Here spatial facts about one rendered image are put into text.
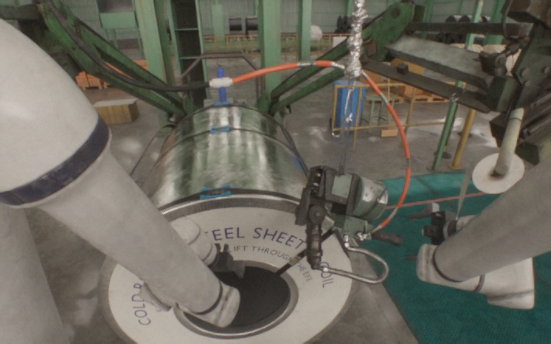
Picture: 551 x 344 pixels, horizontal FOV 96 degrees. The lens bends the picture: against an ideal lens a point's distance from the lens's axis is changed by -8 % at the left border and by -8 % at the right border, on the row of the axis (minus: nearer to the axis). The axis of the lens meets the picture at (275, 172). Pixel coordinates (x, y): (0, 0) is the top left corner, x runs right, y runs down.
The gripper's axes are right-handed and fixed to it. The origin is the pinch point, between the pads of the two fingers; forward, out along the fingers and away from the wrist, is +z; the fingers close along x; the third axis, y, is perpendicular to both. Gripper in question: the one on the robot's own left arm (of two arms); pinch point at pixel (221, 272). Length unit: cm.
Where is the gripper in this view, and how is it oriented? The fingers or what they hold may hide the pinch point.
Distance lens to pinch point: 101.4
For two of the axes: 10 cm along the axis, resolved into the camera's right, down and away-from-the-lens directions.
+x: -9.8, 0.5, 1.8
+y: 0.7, -7.9, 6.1
